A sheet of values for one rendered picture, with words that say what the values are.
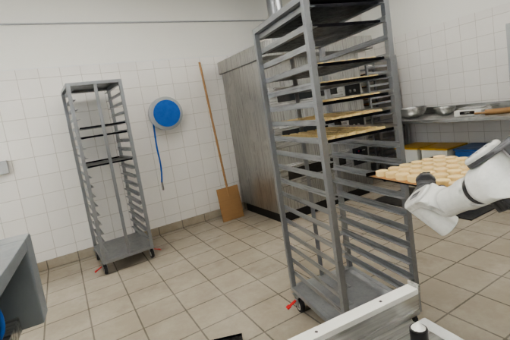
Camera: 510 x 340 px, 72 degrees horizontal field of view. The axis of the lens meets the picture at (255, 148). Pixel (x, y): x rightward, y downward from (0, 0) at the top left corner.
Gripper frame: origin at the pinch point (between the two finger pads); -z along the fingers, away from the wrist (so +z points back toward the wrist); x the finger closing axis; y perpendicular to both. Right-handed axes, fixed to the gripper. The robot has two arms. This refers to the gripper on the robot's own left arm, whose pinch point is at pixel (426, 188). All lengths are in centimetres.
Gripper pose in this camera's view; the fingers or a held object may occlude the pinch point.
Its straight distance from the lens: 128.3
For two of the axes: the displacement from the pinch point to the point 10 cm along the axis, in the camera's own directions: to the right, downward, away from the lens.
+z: -4.0, 1.6, -9.0
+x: -1.5, -9.8, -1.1
